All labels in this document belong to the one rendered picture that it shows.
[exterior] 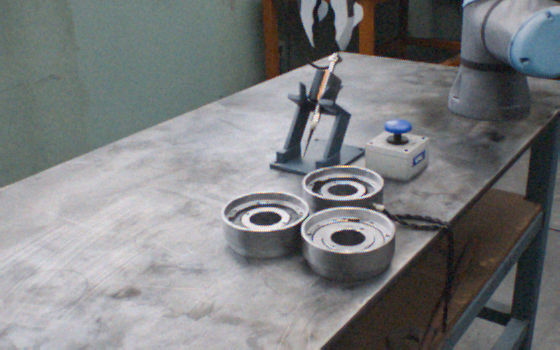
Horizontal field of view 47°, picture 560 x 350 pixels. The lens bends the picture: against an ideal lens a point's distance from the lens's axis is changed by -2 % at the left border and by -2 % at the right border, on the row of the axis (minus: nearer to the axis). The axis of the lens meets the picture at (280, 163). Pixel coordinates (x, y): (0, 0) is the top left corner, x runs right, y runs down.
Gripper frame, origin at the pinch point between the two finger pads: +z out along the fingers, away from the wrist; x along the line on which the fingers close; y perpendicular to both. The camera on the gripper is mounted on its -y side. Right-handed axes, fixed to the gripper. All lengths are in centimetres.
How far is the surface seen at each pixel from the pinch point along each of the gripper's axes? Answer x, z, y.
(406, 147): -14.3, 13.6, -1.3
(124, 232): 8.1, 18.1, -35.2
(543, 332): -21, 98, 82
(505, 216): -17, 43, 41
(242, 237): -9.0, 15.0, -32.1
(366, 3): 83, 26, 162
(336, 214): -15.5, 14.6, -22.3
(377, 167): -10.6, 16.9, -3.1
